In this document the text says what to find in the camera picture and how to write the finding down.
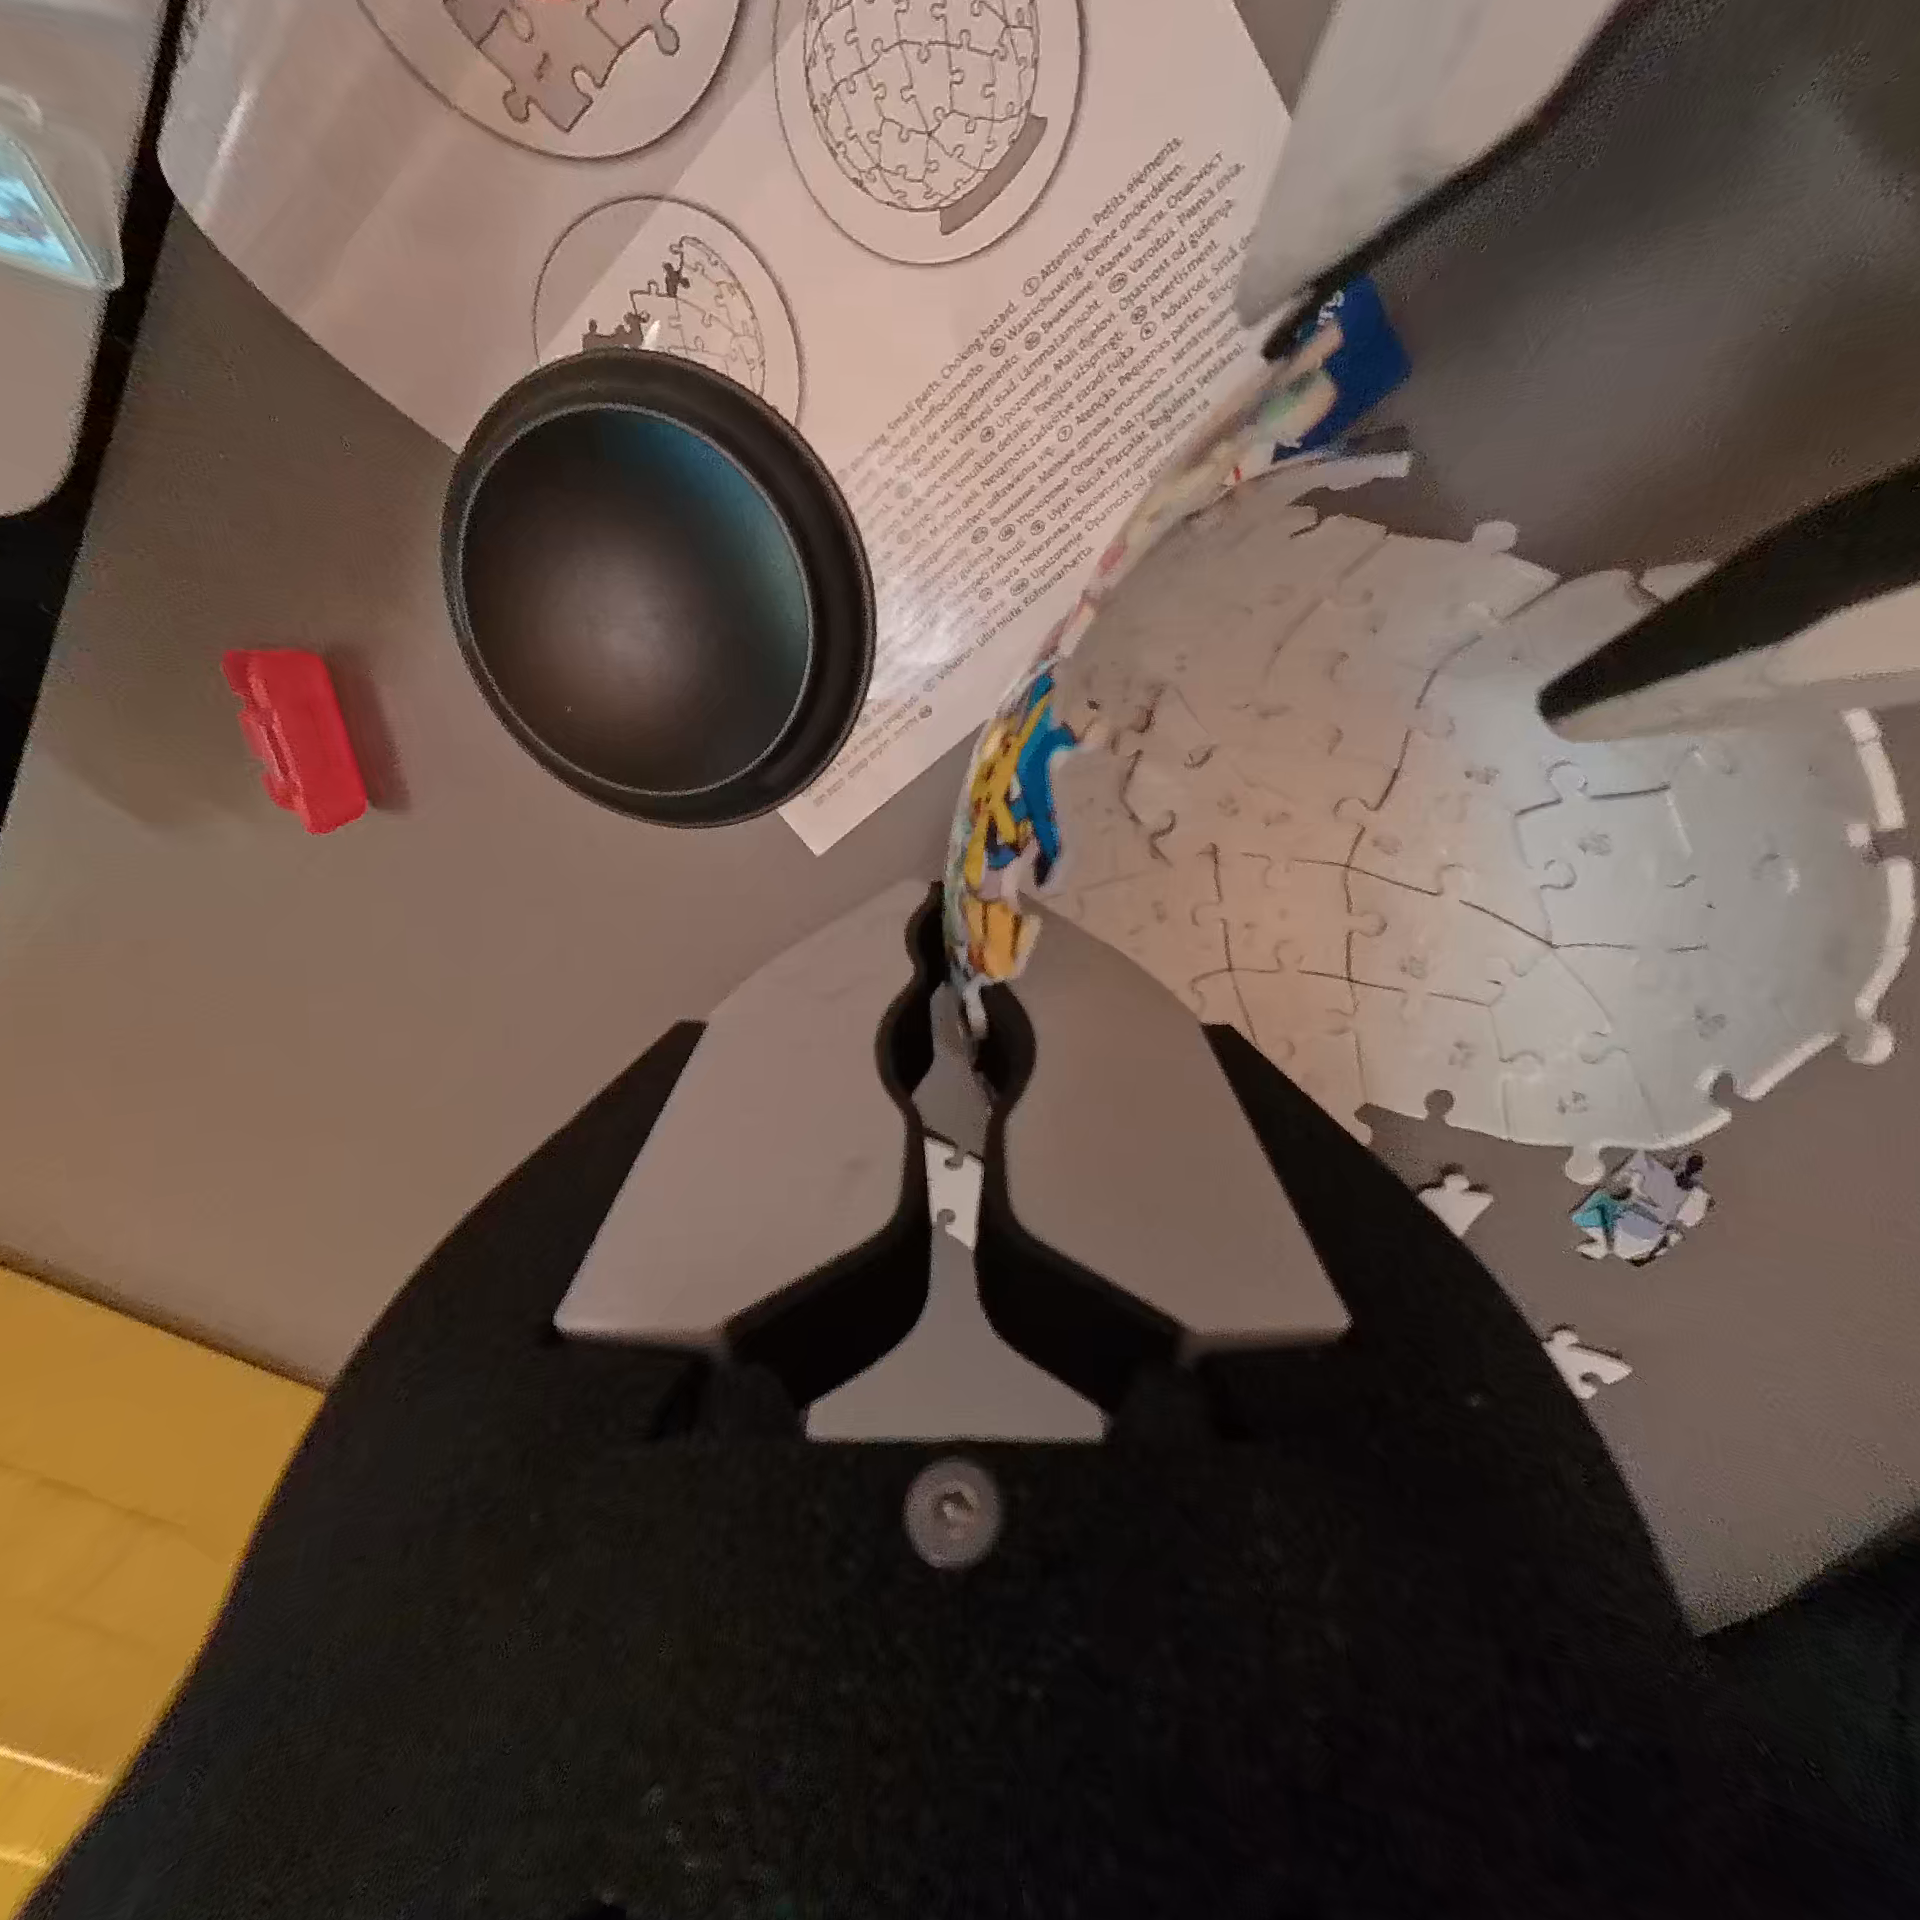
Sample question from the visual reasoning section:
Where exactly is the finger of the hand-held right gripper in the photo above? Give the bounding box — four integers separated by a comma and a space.
1531, 457, 1920, 745
1232, 0, 1663, 356

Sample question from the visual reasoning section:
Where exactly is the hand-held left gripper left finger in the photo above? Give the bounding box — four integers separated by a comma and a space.
546, 879, 941, 1344

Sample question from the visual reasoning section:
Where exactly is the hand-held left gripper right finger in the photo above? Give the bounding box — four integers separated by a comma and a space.
973, 927, 1349, 1344

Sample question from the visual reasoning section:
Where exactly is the partly built puzzle ball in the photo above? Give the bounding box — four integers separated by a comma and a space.
941, 275, 1920, 1193

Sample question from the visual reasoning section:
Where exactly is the colourful blue puzzle piece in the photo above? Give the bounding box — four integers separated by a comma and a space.
1570, 1151, 1718, 1265

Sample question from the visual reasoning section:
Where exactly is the black round ball stand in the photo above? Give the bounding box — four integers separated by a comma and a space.
441, 353, 877, 832

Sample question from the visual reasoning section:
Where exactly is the white instruction leaflet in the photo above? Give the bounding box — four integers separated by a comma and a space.
158, 0, 1293, 860

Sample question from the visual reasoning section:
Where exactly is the small red plastic clip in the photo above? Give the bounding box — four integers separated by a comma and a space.
214, 643, 373, 833

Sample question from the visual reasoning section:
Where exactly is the yellow plastic bin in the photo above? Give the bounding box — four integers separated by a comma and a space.
0, 1265, 323, 1915

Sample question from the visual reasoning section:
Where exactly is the clear plastic block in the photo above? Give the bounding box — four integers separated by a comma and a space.
0, 90, 127, 285

